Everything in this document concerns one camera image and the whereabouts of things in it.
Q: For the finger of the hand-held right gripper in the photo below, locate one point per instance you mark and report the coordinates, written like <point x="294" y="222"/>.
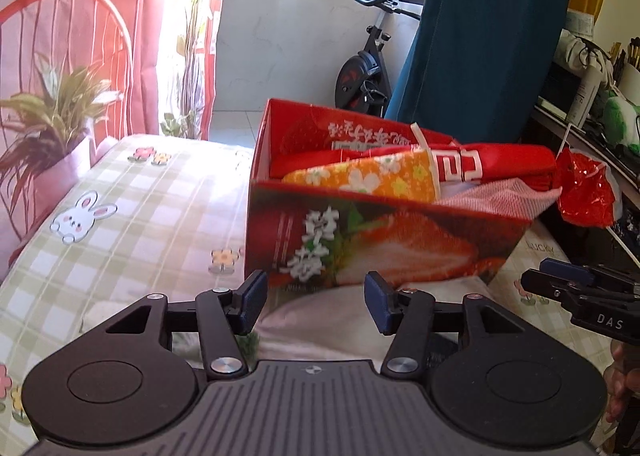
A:
<point x="547" y="288"/>
<point x="567" y="272"/>

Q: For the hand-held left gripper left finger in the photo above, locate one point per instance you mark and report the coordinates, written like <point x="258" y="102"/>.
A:
<point x="252" y="301"/>

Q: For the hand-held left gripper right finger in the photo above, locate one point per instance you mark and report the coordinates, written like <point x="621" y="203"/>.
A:
<point x="377" y="301"/>

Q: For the red strawberry cardboard box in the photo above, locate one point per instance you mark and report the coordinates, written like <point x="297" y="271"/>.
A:
<point x="400" y="246"/>

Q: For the white plastic bag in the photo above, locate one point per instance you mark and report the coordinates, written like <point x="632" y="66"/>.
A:
<point x="320" y="331"/>

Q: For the pink mesh cloth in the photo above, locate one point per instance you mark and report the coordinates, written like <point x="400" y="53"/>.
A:
<point x="500" y="198"/>

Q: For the orange floral cloth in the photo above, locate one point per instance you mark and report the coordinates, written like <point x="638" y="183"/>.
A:
<point x="360" y="178"/>

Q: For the red cloth with white pattern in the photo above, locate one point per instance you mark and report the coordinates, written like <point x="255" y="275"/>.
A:
<point x="510" y="161"/>

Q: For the person's right hand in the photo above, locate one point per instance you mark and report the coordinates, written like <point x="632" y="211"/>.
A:
<point x="622" y="386"/>

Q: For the red plastic bag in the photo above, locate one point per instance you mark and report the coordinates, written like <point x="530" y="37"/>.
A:
<point x="585" y="191"/>

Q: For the dark side shelf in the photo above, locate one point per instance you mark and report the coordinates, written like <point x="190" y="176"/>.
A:
<point x="555" y="128"/>

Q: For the green plush toy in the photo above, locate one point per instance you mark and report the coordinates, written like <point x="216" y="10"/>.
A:
<point x="620" y="121"/>

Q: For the white spray bottle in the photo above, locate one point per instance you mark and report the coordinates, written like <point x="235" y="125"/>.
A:
<point x="585" y="96"/>

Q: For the white brush holder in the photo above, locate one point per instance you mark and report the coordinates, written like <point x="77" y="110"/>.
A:
<point x="630" y="78"/>

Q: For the beige cloth bag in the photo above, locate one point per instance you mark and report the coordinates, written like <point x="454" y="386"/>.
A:
<point x="575" y="53"/>

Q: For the black exercise bike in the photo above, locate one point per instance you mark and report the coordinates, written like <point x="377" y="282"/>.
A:
<point x="357" y="76"/>

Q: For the bunch of brushes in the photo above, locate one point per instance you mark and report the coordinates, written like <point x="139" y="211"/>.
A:
<point x="627" y="53"/>

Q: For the blue curtain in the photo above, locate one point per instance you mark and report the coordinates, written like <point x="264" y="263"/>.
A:
<point x="475" y="36"/>

